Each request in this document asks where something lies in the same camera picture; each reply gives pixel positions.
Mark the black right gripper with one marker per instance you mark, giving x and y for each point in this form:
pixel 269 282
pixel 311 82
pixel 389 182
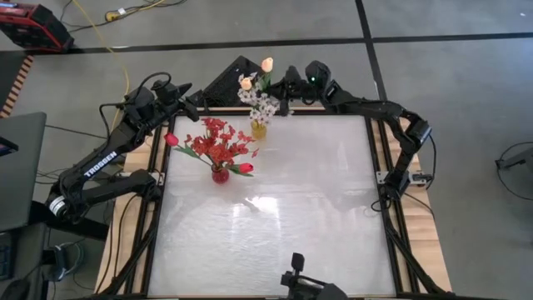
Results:
pixel 295 89

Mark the black aluminium table frame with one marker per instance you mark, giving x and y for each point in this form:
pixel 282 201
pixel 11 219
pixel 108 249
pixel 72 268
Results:
pixel 391 250

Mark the black table-level camera mount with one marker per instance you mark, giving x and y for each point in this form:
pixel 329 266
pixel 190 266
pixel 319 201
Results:
pixel 308 287

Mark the grey stand foot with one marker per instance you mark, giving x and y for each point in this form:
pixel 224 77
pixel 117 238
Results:
pixel 516 159

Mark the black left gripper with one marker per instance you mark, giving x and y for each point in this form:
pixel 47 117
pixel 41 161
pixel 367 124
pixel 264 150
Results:
pixel 166 98

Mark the yellow glass vase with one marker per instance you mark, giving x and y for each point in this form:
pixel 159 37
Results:
pixel 258 131

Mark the black perforated box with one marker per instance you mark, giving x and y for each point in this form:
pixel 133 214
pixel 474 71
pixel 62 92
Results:
pixel 225 87

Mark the peach artificial tulip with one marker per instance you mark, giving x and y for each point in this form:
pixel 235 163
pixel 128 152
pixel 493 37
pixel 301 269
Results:
pixel 246 83
pixel 267 64

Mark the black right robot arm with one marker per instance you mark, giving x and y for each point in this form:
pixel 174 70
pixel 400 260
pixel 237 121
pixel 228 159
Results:
pixel 375 110

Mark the red and black tool case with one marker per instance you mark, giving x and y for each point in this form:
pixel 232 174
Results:
pixel 29 25

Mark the white artificial flower bunch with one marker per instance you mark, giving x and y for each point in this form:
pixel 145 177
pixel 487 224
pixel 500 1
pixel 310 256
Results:
pixel 262 106

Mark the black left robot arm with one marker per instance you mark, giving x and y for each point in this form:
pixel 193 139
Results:
pixel 100 162

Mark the red artificial tulip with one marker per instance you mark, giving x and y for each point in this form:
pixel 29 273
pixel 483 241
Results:
pixel 171 139
pixel 246 168

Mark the red glass vase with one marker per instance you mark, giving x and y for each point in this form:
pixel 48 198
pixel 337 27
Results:
pixel 220 175

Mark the black power strip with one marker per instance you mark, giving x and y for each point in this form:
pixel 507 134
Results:
pixel 60 262

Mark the red artificial flower bunch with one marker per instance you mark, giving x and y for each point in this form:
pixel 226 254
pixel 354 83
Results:
pixel 208 143
pixel 241 143

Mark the orange black striped mat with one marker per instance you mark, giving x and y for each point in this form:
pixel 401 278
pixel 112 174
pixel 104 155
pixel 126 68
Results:
pixel 16 83

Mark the grey laptop lid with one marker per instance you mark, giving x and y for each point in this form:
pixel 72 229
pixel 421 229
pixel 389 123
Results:
pixel 21 166

